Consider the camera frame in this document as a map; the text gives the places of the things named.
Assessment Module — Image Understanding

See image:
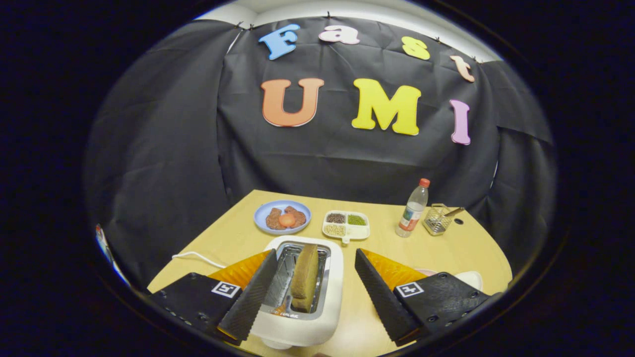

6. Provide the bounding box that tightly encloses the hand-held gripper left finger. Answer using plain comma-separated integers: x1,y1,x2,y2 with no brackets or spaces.
149,249,278,346

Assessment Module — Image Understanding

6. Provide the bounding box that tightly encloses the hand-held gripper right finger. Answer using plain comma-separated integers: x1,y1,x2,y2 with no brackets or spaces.
354,248,502,348

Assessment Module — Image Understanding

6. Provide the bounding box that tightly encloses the plain brown toast slice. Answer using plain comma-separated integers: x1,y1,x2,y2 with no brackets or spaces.
290,243,319,313

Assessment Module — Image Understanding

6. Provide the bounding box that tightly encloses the white toaster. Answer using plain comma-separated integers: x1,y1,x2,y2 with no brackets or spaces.
248,235,344,350

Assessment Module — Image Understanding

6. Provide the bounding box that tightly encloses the white divided snack tray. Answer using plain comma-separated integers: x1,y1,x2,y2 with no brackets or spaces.
322,210,371,244

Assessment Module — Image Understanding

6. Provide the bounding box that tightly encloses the blue round plate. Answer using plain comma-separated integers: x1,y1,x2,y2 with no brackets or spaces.
254,200,312,236

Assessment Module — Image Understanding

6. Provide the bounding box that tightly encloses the clear water bottle red cap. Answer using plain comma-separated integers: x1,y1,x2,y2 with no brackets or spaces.
395,178,431,238

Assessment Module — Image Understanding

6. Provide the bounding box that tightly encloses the white square plate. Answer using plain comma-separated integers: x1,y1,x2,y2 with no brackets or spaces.
454,270,483,292

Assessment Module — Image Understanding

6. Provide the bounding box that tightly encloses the black backdrop cloth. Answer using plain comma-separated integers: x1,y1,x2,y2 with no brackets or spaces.
84,17,556,291

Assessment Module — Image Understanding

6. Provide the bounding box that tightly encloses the metal wire utensil holder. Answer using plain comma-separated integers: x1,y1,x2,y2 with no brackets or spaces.
423,203,454,237

